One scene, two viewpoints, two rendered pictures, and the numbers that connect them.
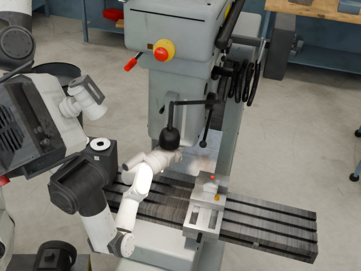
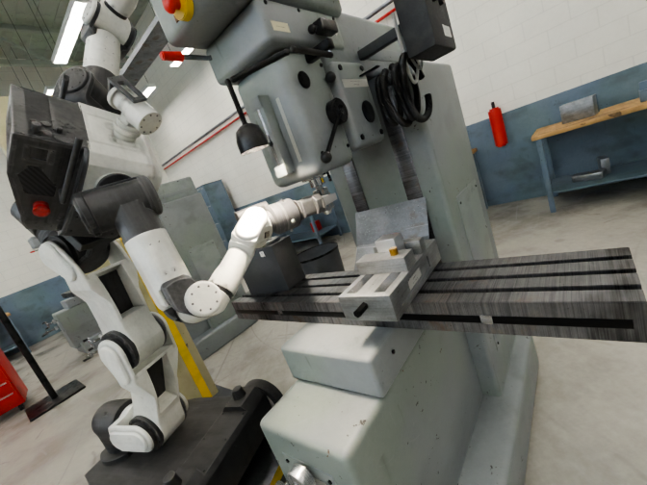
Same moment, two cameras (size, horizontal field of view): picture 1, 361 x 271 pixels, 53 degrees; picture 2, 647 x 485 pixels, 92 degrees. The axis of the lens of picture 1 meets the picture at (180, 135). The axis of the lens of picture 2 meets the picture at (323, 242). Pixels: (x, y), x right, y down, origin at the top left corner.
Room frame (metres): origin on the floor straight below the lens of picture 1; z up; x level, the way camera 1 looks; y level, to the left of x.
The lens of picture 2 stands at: (0.31, -0.43, 1.32)
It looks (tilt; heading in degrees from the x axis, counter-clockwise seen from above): 12 degrees down; 30
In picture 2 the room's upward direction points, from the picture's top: 21 degrees counter-clockwise
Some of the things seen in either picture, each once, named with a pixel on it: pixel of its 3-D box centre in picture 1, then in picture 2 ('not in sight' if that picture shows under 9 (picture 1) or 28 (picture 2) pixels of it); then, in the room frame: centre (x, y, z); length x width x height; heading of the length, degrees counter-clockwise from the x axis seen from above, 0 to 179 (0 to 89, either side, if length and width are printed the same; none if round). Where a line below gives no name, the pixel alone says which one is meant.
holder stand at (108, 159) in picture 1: (91, 158); (269, 264); (1.27, 0.41, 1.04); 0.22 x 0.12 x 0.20; 85
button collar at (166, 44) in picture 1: (164, 50); (181, 4); (0.95, 0.07, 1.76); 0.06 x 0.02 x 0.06; 78
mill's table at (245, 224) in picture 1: (180, 204); (369, 294); (1.16, -0.02, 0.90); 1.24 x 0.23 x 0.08; 78
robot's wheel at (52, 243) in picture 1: (57, 255); (262, 401); (1.10, 0.59, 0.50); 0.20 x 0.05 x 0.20; 96
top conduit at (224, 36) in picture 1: (231, 18); not in sight; (1.17, -0.13, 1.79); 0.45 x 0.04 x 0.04; 168
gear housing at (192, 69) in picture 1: (186, 41); (279, 49); (1.21, 0.01, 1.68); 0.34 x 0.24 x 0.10; 168
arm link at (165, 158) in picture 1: (161, 158); (298, 211); (1.10, 0.07, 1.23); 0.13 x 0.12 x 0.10; 55
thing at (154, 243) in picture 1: (170, 215); (367, 320); (1.17, 0.02, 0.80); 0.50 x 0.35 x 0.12; 168
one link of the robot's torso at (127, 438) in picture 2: not in sight; (150, 419); (0.81, 0.84, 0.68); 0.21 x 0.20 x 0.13; 96
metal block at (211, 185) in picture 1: (210, 187); (390, 246); (1.13, -0.15, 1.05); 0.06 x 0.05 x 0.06; 79
